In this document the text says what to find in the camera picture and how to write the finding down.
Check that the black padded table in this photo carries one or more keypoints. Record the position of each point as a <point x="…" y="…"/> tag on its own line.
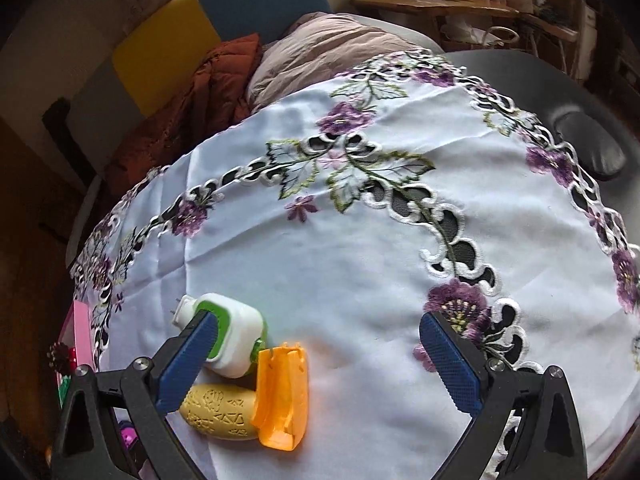
<point x="568" y="170"/>

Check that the wooden side desk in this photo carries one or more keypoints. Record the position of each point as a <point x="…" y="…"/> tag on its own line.
<point x="439" y="8"/>

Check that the white green plug-in device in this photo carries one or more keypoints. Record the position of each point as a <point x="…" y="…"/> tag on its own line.
<point x="242" y="332"/>

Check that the purple perforated cone toy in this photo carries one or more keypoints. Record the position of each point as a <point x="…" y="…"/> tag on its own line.
<point x="130" y="438"/>

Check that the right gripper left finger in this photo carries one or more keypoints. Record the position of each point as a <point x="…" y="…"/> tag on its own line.
<point x="179" y="361"/>

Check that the orange plastic clip piece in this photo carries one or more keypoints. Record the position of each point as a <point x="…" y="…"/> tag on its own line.
<point x="281" y="404"/>

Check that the yellow blue grey headboard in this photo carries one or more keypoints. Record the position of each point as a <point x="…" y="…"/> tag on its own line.
<point x="150" y="66"/>

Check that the dark red flower ornament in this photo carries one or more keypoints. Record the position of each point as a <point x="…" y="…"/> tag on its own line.
<point x="62" y="358"/>

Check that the pink rimmed storage tray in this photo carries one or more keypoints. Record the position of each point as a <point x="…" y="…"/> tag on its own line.
<point x="76" y="333"/>

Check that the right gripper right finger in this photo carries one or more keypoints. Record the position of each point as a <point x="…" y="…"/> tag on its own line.
<point x="460" y="365"/>

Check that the rust brown jacket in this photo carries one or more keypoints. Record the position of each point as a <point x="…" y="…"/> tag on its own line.
<point x="213" y="101"/>

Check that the yellow embossed oval object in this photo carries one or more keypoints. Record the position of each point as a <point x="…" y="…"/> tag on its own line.
<point x="220" y="411"/>

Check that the pinkish beige quilt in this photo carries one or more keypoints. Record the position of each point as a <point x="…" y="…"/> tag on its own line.
<point x="318" y="46"/>

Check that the white floral embroidered tablecloth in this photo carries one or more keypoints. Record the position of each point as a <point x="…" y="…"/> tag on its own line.
<point x="342" y="212"/>

